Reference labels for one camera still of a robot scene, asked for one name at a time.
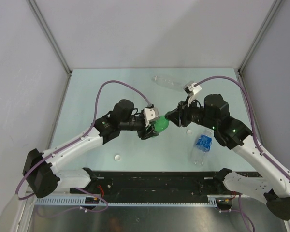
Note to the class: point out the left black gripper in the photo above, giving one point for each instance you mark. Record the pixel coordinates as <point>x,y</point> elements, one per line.
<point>144,134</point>

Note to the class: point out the clear bottle with blue label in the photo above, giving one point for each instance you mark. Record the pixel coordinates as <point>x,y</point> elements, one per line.
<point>201,147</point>

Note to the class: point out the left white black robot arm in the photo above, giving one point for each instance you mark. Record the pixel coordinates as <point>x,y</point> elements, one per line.
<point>43,170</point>

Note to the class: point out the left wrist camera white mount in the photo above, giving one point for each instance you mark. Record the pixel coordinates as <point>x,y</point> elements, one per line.
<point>151,114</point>

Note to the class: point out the left aluminium frame post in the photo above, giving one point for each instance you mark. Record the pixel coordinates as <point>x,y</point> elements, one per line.
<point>37,13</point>

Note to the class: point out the white bottle cap front left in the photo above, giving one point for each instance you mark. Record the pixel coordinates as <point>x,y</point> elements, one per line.
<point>117,157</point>

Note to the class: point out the aluminium frame post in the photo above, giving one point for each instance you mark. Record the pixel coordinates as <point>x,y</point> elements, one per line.
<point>274,9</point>
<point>37,13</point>

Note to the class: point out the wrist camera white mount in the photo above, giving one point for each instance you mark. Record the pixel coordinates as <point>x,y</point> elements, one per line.
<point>151,114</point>
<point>192,89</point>

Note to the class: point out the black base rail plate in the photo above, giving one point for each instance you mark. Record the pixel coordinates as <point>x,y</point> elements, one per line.
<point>150,185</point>

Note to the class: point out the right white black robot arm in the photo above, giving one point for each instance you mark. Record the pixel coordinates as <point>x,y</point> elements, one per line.
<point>274,189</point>

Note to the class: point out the grey slotted cable duct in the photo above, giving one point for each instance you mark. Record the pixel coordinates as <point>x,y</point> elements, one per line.
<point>83,200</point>

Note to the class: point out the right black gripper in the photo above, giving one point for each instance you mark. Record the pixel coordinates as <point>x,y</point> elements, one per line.
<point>178,116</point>

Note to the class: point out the right aluminium frame post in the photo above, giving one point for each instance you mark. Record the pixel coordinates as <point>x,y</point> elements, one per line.
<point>274,9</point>

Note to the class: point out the clear unlabelled plastic bottle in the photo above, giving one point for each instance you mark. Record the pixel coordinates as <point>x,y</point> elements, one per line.
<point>169,82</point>

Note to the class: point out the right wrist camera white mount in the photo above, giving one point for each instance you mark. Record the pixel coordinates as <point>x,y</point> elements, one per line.
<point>192,89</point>

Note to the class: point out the green plastic bottle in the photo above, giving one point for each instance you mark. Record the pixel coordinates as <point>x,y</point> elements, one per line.
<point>161,124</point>

